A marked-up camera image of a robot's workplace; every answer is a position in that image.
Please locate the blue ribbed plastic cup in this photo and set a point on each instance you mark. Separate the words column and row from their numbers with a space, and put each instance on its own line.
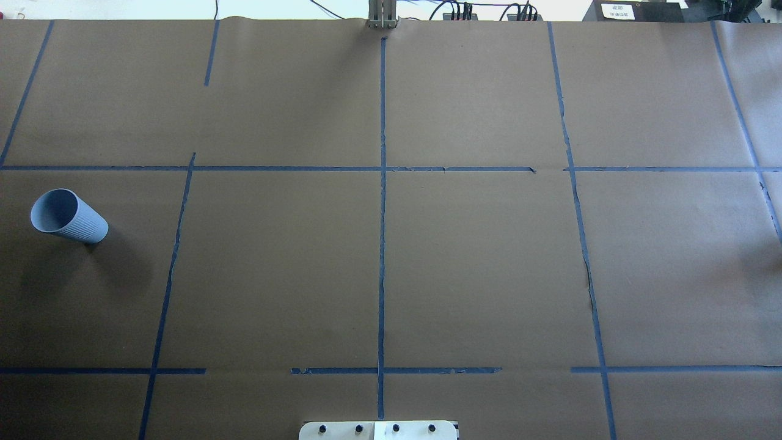
column 60, row 212

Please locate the black power box with label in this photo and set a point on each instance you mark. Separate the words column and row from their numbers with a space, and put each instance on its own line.
column 634, row 11

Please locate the aluminium frame post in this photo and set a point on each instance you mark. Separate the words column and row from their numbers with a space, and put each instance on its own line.
column 382, row 14

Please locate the black cable connector block left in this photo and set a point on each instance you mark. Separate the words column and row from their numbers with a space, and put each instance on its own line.
column 456, row 11

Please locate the black cable connector block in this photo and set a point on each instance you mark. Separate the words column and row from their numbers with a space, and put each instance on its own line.
column 522, row 12
column 456, row 11

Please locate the white pillar base plate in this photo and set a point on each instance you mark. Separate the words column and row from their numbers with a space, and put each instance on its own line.
column 379, row 429

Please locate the black cable connector block right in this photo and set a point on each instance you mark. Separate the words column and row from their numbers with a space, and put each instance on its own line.
column 522, row 12

